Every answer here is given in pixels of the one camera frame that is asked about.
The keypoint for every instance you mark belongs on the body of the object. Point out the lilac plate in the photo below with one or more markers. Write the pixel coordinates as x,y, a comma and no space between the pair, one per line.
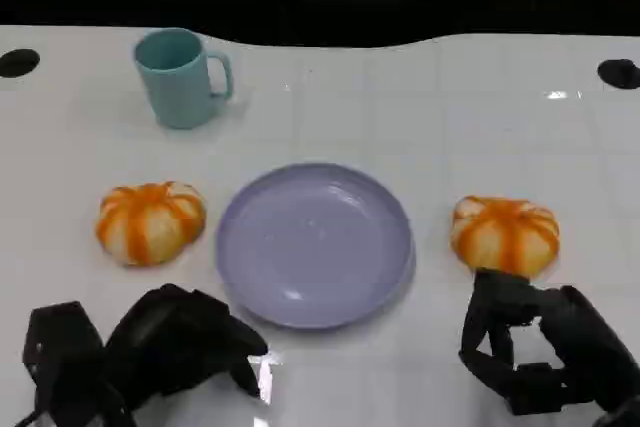
315,246

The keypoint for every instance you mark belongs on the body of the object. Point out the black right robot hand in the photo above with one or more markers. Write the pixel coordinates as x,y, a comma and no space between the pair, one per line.
580,337

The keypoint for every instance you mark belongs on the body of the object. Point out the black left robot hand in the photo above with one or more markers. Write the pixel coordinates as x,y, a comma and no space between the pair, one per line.
170,337

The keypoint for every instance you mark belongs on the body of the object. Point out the orange and white bread roll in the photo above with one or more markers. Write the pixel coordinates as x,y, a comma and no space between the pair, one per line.
505,236
150,223

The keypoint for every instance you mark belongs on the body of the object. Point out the pale green mug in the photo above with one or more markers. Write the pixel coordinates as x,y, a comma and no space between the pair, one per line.
175,79

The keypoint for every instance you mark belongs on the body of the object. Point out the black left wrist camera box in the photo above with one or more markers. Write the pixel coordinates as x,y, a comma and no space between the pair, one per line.
62,362

